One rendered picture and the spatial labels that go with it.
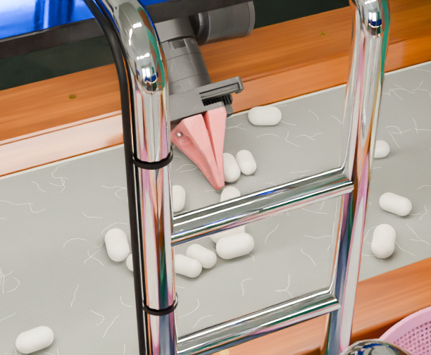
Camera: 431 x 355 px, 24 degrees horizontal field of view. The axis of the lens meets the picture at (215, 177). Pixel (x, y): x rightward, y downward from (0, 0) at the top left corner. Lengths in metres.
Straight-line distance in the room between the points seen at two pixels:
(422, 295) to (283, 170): 0.23
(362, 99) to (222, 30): 0.43
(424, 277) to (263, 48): 0.40
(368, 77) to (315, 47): 0.56
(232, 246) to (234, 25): 0.25
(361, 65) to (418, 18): 0.64
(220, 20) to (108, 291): 0.31
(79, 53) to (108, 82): 1.47
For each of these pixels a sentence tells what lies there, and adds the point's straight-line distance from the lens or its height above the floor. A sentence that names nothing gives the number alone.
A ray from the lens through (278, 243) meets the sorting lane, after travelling 0.99.
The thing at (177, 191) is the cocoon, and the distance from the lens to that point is 1.02.
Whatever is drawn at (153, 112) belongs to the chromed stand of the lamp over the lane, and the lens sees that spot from 0.60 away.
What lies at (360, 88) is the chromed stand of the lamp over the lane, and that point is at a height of 1.04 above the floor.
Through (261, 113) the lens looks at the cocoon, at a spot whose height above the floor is 0.76.
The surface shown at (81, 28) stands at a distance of 0.71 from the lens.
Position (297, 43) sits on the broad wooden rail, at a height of 0.76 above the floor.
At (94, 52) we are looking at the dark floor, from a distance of 2.63.
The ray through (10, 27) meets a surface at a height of 1.06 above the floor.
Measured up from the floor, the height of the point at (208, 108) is 0.82.
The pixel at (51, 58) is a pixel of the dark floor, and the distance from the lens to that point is 2.62.
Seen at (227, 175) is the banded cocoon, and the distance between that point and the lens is 1.04.
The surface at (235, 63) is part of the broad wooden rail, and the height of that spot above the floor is 0.77.
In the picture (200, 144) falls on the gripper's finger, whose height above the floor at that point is 0.80.
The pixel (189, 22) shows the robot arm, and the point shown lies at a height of 0.87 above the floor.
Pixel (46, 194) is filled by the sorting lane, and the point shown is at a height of 0.74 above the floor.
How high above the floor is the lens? 1.42
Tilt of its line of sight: 40 degrees down
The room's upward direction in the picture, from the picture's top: straight up
